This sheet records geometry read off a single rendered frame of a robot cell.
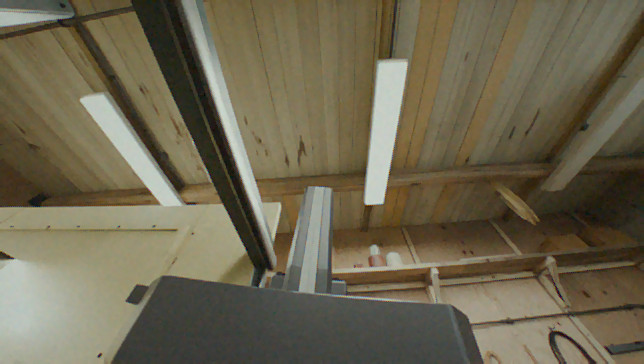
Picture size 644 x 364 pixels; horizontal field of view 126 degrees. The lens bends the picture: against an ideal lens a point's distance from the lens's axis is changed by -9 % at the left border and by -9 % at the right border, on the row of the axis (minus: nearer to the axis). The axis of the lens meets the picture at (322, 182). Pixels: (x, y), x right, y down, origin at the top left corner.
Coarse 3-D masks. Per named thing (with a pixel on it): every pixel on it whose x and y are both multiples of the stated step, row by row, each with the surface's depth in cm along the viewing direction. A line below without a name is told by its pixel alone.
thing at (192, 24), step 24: (168, 0) 22; (192, 0) 23; (168, 24) 22; (192, 24) 23; (192, 48) 24; (192, 72) 27; (216, 96) 29; (216, 120) 30; (216, 144) 33; (240, 168) 37; (240, 192) 43; (264, 240) 51; (264, 264) 59
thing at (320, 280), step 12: (324, 192) 11; (324, 204) 10; (324, 216) 9; (324, 228) 9; (324, 240) 8; (312, 252) 8; (324, 252) 8; (312, 264) 7; (324, 264) 7; (312, 276) 7; (324, 276) 7; (312, 288) 7; (324, 288) 7; (336, 288) 7
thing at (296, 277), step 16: (304, 192) 11; (304, 208) 10; (304, 224) 9; (304, 240) 8; (304, 256) 8; (288, 272) 7; (304, 272) 7; (272, 288) 7; (288, 288) 7; (304, 288) 7
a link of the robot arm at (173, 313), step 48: (144, 288) 6; (192, 288) 5; (240, 288) 6; (144, 336) 5; (192, 336) 5; (240, 336) 5; (288, 336) 5; (336, 336) 5; (384, 336) 5; (432, 336) 5
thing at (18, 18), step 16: (0, 0) 33; (16, 0) 35; (32, 0) 38; (48, 0) 40; (64, 0) 43; (0, 16) 36; (16, 16) 38; (32, 16) 40; (48, 16) 42; (64, 16) 44
